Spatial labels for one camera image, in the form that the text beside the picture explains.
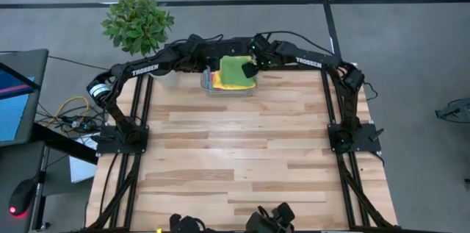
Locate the white paper sheet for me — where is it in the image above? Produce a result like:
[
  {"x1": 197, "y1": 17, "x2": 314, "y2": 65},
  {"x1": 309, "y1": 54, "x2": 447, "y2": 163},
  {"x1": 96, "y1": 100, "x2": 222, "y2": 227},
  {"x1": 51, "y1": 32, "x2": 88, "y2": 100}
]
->
[{"x1": 68, "y1": 133, "x2": 98, "y2": 184}]

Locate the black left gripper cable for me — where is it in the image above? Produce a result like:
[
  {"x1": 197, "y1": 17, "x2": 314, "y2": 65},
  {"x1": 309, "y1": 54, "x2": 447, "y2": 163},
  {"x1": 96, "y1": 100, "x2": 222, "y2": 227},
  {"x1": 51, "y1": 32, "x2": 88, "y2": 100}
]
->
[{"x1": 194, "y1": 33, "x2": 225, "y2": 45}]

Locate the black computer mouse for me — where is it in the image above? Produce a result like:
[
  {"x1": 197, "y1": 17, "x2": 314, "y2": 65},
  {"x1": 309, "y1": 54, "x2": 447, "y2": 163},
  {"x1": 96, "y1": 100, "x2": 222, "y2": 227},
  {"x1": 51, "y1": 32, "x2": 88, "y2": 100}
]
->
[{"x1": 7, "y1": 178, "x2": 37, "y2": 219}]

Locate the black side desk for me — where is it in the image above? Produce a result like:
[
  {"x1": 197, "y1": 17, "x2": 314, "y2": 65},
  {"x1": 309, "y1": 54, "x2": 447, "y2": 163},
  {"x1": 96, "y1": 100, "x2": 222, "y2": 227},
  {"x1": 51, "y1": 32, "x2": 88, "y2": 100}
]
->
[{"x1": 0, "y1": 122, "x2": 99, "y2": 233}]

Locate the black mesh computer case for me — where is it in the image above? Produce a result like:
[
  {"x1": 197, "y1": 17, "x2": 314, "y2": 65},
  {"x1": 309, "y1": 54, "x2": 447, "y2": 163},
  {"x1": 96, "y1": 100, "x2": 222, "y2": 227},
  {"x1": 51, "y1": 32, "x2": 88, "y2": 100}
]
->
[{"x1": 164, "y1": 37, "x2": 254, "y2": 64}]

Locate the lime green microfiber towel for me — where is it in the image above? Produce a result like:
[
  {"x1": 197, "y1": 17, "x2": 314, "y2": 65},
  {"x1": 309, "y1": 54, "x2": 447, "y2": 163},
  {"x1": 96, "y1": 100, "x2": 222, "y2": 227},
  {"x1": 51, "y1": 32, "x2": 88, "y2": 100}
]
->
[{"x1": 219, "y1": 55, "x2": 257, "y2": 87}]

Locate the grey metal stand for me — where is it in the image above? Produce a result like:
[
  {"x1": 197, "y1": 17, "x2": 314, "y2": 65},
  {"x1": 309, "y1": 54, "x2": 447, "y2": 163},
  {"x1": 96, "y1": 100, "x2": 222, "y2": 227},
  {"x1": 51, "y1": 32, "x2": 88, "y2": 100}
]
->
[{"x1": 435, "y1": 97, "x2": 470, "y2": 123}]

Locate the black floor cable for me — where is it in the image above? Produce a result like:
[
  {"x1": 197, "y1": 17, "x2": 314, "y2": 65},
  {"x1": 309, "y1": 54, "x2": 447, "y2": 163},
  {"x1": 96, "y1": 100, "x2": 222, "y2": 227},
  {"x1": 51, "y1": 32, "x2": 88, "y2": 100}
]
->
[{"x1": 47, "y1": 55, "x2": 120, "y2": 74}]

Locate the clear plastic bin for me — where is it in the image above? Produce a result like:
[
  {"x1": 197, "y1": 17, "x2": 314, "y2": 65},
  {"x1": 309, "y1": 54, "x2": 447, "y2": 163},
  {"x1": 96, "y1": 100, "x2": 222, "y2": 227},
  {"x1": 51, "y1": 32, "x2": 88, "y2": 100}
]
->
[{"x1": 200, "y1": 64, "x2": 258, "y2": 98}]

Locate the dark monitor with blue screen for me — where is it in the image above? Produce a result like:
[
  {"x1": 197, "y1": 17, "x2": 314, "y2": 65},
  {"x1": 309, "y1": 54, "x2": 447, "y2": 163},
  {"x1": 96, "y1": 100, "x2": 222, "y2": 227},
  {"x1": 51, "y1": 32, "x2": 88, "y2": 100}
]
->
[{"x1": 0, "y1": 49, "x2": 49, "y2": 148}]

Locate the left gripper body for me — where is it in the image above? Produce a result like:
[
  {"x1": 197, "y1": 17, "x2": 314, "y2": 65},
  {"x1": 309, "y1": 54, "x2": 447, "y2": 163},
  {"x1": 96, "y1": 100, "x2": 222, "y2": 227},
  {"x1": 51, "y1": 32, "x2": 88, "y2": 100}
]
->
[{"x1": 178, "y1": 34, "x2": 221, "y2": 74}]

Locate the black aluminium table frame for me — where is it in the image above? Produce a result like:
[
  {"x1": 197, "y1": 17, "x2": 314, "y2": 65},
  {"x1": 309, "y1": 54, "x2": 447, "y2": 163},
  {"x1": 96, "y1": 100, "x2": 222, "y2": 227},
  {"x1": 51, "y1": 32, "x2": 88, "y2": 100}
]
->
[{"x1": 82, "y1": 62, "x2": 402, "y2": 232}]

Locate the green plant in white pot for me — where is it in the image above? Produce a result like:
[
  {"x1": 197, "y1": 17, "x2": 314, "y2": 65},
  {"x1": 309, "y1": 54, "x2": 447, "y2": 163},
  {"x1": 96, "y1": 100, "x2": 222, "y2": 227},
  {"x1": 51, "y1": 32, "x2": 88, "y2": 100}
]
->
[{"x1": 101, "y1": 0, "x2": 180, "y2": 89}]

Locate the yellow cable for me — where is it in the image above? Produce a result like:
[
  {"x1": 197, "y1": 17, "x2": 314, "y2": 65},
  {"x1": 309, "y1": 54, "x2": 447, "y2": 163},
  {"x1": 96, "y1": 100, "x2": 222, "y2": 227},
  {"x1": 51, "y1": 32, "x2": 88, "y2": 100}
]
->
[{"x1": 43, "y1": 95, "x2": 91, "y2": 128}]

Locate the yellow microfiber towel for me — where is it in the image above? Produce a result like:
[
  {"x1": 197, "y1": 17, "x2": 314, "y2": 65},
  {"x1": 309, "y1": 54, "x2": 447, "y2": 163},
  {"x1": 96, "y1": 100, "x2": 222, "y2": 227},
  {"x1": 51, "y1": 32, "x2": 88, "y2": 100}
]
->
[{"x1": 211, "y1": 70, "x2": 257, "y2": 91}]

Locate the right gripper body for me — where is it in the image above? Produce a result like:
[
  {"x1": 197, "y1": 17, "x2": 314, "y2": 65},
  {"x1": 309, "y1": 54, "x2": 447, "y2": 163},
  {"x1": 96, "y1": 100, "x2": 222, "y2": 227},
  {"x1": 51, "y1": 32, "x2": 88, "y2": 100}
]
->
[{"x1": 241, "y1": 33, "x2": 280, "y2": 79}]

